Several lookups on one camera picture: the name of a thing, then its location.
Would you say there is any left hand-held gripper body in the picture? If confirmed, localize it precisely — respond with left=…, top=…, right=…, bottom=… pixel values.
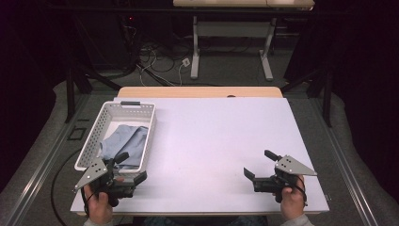
left=72, top=156, right=139, bottom=208

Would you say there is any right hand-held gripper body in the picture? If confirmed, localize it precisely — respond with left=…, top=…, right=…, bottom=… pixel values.
left=251, top=153, right=318, bottom=203

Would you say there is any light blue cloth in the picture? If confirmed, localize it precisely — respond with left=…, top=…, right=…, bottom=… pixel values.
left=100, top=123, right=150, bottom=170

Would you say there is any white perforated plastic basket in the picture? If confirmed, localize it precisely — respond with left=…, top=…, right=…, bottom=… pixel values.
left=73, top=100, right=157, bottom=174

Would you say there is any person's left hand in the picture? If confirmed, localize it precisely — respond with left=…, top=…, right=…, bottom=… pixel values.
left=83, top=176, right=125, bottom=226

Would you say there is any person's right hand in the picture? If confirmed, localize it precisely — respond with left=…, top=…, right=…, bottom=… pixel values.
left=275, top=174, right=307, bottom=221

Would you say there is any wooden table with white top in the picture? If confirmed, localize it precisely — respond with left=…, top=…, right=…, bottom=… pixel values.
left=70, top=86, right=330, bottom=218

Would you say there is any black metal stand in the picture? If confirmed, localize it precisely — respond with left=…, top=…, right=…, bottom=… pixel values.
left=279, top=60, right=334, bottom=128
left=63, top=59, right=124, bottom=124

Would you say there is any desk with white legs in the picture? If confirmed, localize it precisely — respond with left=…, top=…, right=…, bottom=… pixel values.
left=172, top=0, right=316, bottom=82

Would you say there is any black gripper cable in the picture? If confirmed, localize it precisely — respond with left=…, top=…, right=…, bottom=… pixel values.
left=281, top=175, right=309, bottom=207
left=80, top=187, right=96, bottom=218

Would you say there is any black floor socket frame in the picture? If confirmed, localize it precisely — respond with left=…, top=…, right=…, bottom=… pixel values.
left=67, top=125, right=88, bottom=141

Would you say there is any black floor cable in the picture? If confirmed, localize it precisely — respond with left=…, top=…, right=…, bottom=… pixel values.
left=50, top=148, right=83, bottom=226

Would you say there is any metal floor rail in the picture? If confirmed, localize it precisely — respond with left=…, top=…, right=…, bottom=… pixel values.
left=0, top=93, right=92, bottom=226
left=309, top=97, right=381, bottom=226

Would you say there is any tangle of floor cables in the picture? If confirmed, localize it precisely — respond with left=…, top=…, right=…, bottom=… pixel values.
left=123, top=18, right=201, bottom=88

